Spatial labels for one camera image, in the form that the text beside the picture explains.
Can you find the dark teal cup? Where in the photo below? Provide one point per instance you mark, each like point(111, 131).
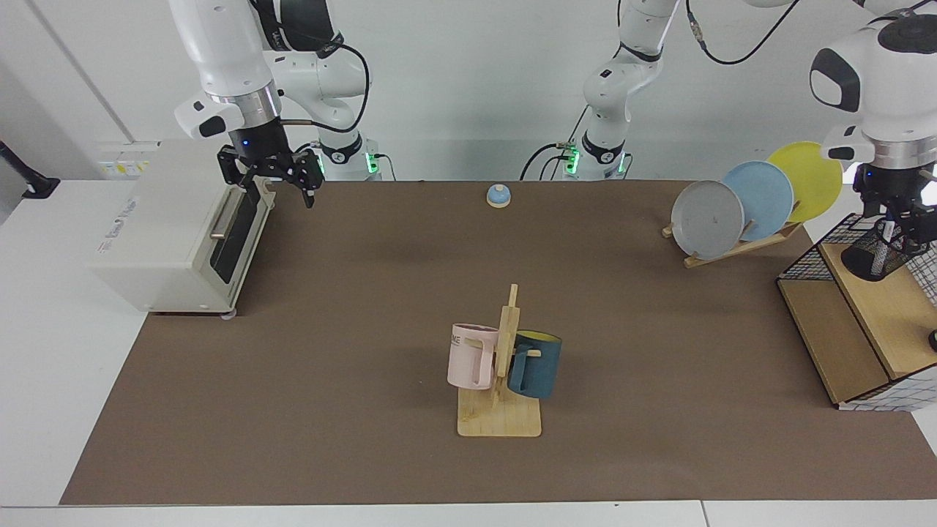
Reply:
point(542, 369)

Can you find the pale toaster oven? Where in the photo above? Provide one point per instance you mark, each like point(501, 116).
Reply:
point(146, 249)

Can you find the yellow plate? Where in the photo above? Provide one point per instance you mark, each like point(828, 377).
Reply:
point(805, 183)

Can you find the brown table cloth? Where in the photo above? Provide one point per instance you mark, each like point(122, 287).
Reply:
point(366, 402)

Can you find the light blue plate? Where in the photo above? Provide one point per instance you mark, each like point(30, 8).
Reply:
point(765, 197)

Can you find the white labelled socket box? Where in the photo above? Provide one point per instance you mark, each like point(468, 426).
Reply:
point(128, 165)

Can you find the small blue round bell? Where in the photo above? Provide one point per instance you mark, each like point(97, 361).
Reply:
point(498, 195)

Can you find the wooden plate rack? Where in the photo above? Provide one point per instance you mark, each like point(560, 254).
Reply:
point(732, 251)

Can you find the grey plate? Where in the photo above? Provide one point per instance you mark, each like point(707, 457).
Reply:
point(706, 219)

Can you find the wooden cup stand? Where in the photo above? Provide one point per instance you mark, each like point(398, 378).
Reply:
point(501, 421)

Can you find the blue and white marker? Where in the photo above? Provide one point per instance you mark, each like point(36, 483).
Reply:
point(886, 230)

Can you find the black mesh pen holder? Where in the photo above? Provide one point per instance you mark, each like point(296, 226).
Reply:
point(871, 263)

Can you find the pink cup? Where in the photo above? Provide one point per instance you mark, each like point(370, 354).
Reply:
point(465, 359)

